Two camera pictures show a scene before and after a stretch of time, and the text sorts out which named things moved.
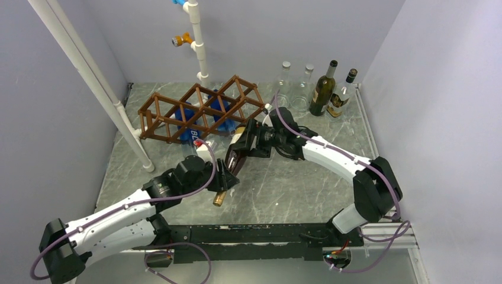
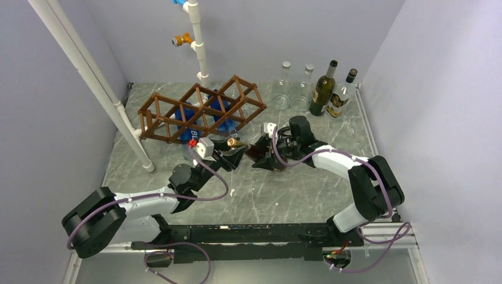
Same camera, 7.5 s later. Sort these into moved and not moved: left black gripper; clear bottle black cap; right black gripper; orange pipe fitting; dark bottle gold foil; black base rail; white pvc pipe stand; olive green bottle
Moved: left black gripper; dark bottle gold foil; right black gripper
Not moved: olive green bottle; black base rail; white pvc pipe stand; clear bottle black cap; orange pipe fitting
